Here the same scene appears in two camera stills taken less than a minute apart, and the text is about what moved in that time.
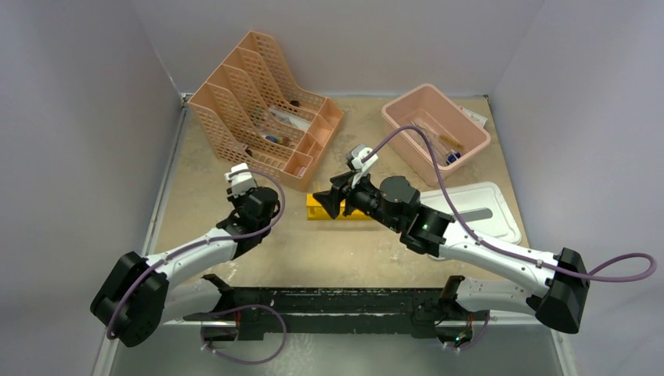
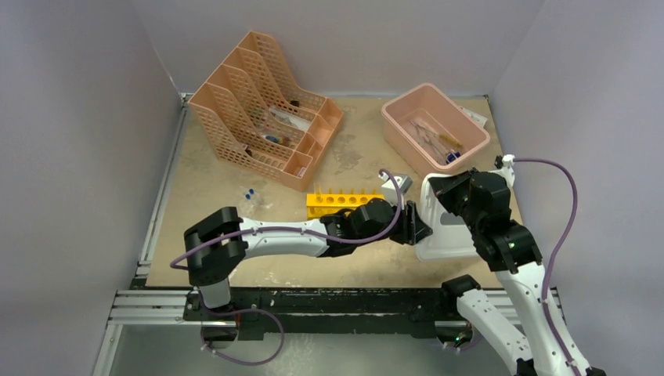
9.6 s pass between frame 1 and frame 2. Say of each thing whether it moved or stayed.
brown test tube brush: stayed
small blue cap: stayed
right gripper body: moved
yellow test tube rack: stayed
